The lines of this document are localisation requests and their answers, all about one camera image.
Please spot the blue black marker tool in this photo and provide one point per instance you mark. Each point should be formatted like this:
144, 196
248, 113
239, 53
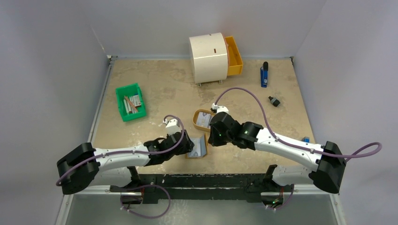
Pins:
264, 75

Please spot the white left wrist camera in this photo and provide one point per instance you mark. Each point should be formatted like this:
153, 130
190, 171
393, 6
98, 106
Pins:
172, 126

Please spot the yellow open drawer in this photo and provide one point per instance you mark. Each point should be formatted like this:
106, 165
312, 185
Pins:
235, 62

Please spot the small black knob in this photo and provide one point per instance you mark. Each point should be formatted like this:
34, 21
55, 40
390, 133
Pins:
274, 101

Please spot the aluminium frame rail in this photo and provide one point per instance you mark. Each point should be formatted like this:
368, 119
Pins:
168, 88

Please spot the yellow leather card holder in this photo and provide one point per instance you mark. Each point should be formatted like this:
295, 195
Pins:
204, 145

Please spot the cream round drawer cabinet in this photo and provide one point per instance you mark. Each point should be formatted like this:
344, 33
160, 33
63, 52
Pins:
209, 58

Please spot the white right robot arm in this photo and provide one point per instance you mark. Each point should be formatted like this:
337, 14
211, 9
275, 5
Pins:
322, 165

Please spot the pens in green bin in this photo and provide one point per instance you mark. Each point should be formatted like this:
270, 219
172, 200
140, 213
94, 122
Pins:
131, 108

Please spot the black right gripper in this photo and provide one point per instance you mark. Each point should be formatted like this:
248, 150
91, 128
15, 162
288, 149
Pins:
216, 131

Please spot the tan oval tray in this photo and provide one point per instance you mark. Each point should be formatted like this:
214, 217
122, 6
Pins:
195, 118

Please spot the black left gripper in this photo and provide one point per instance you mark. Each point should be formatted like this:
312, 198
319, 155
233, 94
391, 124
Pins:
187, 147

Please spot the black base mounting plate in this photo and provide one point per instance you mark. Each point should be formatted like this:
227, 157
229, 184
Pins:
250, 187

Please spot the white credit card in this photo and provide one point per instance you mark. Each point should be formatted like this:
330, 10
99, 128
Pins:
203, 119
196, 150

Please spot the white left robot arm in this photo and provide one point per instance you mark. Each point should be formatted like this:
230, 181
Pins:
84, 165

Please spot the card pack in bin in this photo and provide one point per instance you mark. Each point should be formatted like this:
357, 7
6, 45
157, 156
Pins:
136, 100

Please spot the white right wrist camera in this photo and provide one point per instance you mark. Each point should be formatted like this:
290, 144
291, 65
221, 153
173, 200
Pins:
219, 109

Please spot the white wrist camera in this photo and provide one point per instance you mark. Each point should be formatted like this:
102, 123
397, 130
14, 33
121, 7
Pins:
172, 126
219, 109

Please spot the green plastic bin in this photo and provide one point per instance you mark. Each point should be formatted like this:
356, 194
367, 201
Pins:
129, 90

